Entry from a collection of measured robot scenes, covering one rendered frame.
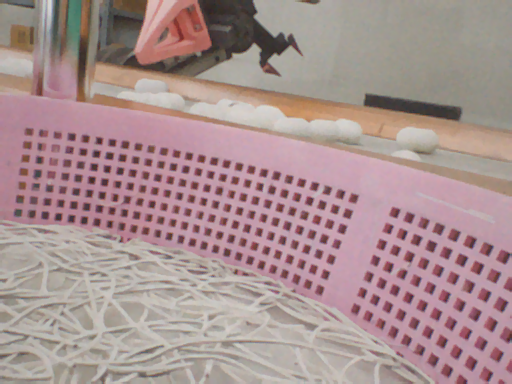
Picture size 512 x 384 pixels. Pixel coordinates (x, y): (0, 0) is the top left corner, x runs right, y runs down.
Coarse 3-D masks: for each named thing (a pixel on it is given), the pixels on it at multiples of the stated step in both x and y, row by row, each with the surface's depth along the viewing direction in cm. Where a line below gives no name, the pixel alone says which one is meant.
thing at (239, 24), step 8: (208, 0) 54; (216, 0) 53; (224, 0) 53; (232, 0) 52; (208, 8) 55; (216, 8) 54; (224, 8) 53; (232, 8) 53; (240, 16) 53; (240, 24) 54; (240, 32) 54
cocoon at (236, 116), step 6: (228, 114) 40; (234, 114) 39; (240, 114) 39; (246, 114) 39; (252, 114) 39; (228, 120) 40; (234, 120) 39; (240, 120) 38; (246, 120) 38; (252, 120) 38; (258, 120) 39; (252, 126) 38; (258, 126) 39
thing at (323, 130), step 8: (320, 120) 42; (328, 120) 43; (312, 128) 42; (320, 128) 42; (328, 128) 42; (336, 128) 43; (312, 136) 42; (320, 136) 42; (328, 136) 43; (336, 136) 43
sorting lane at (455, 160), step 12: (96, 84) 72; (348, 144) 45; (360, 144) 46; (372, 144) 48; (384, 144) 49; (396, 144) 51; (420, 156) 44; (432, 156) 45; (444, 156) 46; (456, 156) 48; (468, 156) 48; (456, 168) 40; (468, 168) 41; (480, 168) 42; (492, 168) 43; (504, 168) 44
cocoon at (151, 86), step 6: (138, 84) 60; (144, 84) 60; (150, 84) 60; (156, 84) 60; (162, 84) 60; (138, 90) 60; (144, 90) 60; (150, 90) 60; (156, 90) 60; (162, 90) 60; (168, 90) 61
